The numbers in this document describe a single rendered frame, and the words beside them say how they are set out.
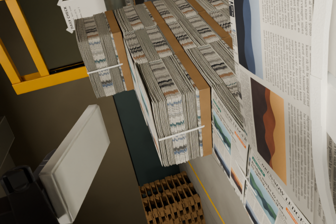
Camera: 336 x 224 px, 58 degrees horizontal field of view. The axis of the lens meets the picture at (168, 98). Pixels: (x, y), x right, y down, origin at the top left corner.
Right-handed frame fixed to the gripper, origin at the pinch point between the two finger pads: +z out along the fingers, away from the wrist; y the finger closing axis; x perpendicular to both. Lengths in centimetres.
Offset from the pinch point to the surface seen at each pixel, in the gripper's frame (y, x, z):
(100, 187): -349, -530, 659
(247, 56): 4.8, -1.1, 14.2
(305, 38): 7.3, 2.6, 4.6
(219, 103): 3, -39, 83
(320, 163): 6.5, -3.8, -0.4
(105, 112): -280, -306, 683
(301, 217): 18, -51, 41
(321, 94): 6.3, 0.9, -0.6
